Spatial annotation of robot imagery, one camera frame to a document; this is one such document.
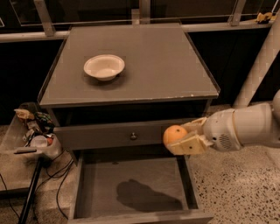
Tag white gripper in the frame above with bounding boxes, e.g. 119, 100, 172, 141
166, 108, 242, 156

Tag orange fruit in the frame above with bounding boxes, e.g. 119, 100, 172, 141
163, 125, 187, 146

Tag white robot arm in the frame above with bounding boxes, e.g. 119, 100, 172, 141
163, 90, 280, 156

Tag round metal drawer knob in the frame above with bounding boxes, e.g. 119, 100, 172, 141
130, 132, 137, 141

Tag grey top drawer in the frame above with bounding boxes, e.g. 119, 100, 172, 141
53, 116, 207, 151

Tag grey drawer cabinet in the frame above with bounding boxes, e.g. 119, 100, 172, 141
37, 23, 221, 158

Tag open grey middle drawer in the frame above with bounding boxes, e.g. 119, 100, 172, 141
68, 151, 214, 224

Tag white bowl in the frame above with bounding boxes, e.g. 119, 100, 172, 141
83, 54, 125, 81

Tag yellow object on railing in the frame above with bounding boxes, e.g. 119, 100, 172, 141
256, 12, 275, 24

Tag clutter items in bin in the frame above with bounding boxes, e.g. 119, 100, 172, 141
15, 108, 54, 147

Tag clear plastic bin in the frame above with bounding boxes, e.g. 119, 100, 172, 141
1, 102, 62, 161

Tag black stand pole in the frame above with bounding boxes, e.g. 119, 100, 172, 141
18, 158, 43, 224

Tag metal railing with glass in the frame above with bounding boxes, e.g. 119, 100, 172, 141
0, 0, 279, 43

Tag black floor cable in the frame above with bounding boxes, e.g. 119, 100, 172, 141
0, 150, 75, 221

